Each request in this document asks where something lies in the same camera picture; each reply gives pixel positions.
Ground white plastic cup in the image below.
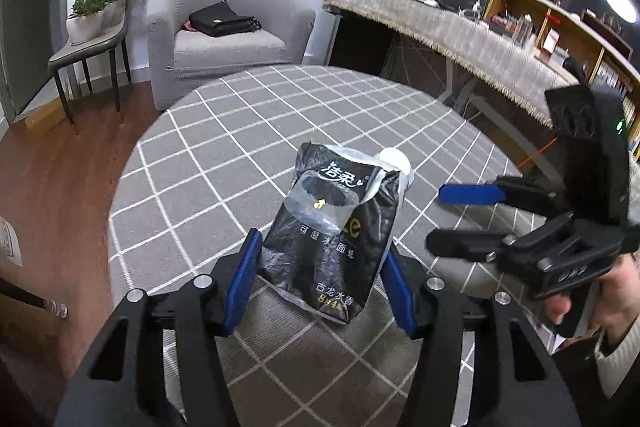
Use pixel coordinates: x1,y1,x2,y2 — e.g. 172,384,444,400
376,147,411,176

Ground black tissue pack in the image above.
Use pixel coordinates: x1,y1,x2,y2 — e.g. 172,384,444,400
257,142,413,324

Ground person's right hand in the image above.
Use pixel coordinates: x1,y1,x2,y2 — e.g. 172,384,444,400
575,253,639,358

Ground beige fringed desk cloth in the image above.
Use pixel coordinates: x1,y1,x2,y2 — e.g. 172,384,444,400
323,0,570,128

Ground wooden desk shelf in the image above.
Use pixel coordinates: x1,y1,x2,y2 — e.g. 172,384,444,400
484,0,639,158

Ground grey armchair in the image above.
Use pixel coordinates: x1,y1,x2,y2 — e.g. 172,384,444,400
145,0,316,110

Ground beige side tablecloth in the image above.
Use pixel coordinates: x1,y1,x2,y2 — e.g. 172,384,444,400
0,218,23,267

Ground black handbag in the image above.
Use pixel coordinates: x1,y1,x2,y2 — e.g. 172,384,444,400
189,0,262,38

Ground potted green plant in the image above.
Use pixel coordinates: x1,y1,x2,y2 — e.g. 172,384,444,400
66,0,128,46

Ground grey dining chair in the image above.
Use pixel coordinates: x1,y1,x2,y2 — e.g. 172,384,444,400
48,0,131,134

